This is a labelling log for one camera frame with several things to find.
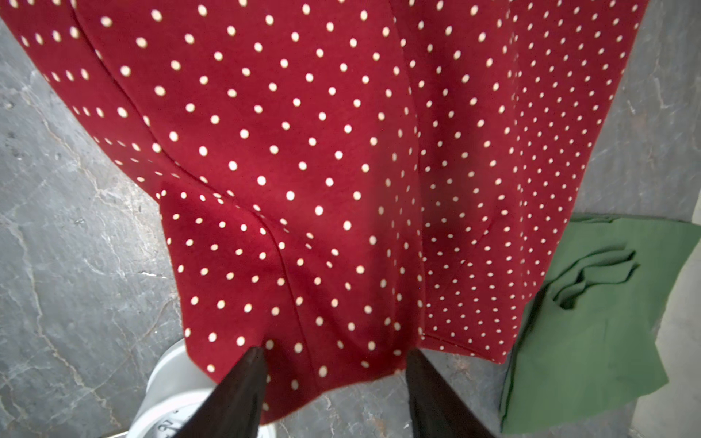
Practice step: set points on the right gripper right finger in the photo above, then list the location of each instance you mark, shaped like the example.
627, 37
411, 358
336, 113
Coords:
435, 408

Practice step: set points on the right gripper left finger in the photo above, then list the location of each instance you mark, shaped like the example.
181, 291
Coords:
233, 409

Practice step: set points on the green skirt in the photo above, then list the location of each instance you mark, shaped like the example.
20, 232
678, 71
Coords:
587, 344

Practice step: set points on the red polka dot skirt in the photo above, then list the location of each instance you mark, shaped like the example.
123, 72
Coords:
341, 182

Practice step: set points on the white round clock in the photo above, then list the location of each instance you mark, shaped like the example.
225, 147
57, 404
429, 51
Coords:
175, 391

